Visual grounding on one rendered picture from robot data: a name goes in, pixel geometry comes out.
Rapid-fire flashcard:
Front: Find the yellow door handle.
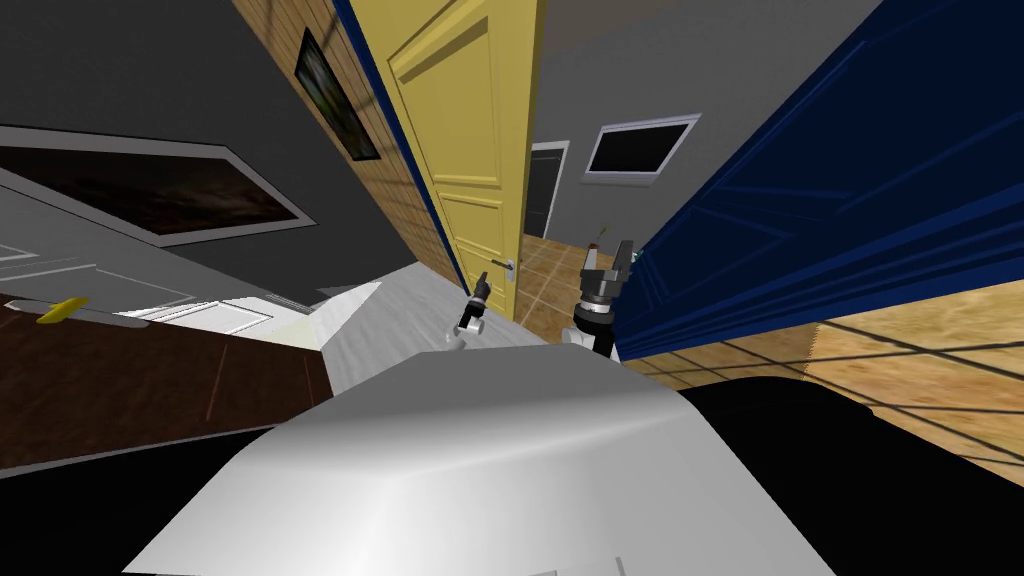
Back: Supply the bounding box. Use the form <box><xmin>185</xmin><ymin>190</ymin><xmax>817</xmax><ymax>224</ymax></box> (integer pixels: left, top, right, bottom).
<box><xmin>35</xmin><ymin>296</ymin><xmax>90</xmax><ymax>326</ymax></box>

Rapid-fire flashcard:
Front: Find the blue door leaf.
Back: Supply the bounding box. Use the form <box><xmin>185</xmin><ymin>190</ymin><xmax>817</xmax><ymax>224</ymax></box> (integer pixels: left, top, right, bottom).
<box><xmin>611</xmin><ymin>0</ymin><xmax>1024</xmax><ymax>363</ymax></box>

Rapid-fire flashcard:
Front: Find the white framed window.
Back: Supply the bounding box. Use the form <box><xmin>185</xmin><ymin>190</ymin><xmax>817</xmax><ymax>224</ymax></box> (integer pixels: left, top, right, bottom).
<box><xmin>579</xmin><ymin>113</ymin><xmax>704</xmax><ymax>188</ymax></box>

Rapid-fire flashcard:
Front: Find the dark brown door leaf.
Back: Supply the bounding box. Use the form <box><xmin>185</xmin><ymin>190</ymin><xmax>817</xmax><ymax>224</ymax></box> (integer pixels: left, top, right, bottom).
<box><xmin>0</xmin><ymin>291</ymin><xmax>335</xmax><ymax>475</ymax></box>

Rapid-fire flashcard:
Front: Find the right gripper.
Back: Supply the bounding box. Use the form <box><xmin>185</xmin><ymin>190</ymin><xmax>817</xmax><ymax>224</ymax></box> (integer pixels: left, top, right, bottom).
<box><xmin>577</xmin><ymin>239</ymin><xmax>636</xmax><ymax>303</ymax></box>

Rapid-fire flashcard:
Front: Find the large grey framed picture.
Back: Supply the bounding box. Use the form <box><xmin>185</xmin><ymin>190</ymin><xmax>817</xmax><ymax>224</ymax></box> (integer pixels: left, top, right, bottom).
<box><xmin>0</xmin><ymin>124</ymin><xmax>320</xmax><ymax>249</ymax></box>

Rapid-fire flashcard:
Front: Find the dark grey door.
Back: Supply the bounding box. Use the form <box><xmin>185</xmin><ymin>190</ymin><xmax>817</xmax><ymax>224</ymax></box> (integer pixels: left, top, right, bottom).
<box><xmin>523</xmin><ymin>140</ymin><xmax>572</xmax><ymax>241</ymax></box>

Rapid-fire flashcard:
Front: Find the yellow door leaf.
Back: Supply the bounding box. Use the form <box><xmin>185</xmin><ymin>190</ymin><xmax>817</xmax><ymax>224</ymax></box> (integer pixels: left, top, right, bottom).
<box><xmin>348</xmin><ymin>0</ymin><xmax>550</xmax><ymax>321</ymax></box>

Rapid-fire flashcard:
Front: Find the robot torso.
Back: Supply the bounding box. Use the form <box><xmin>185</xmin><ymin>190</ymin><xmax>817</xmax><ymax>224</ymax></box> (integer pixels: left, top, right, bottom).
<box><xmin>122</xmin><ymin>345</ymin><xmax>838</xmax><ymax>576</ymax></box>

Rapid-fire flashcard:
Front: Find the dark framed wall picture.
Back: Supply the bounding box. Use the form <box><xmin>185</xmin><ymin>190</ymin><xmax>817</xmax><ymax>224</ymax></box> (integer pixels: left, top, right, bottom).
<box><xmin>293</xmin><ymin>27</ymin><xmax>382</xmax><ymax>163</ymax></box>

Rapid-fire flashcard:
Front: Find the white panelled door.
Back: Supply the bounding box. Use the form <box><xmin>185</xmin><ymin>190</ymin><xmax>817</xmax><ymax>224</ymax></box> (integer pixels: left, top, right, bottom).
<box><xmin>0</xmin><ymin>187</ymin><xmax>315</xmax><ymax>339</ymax></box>

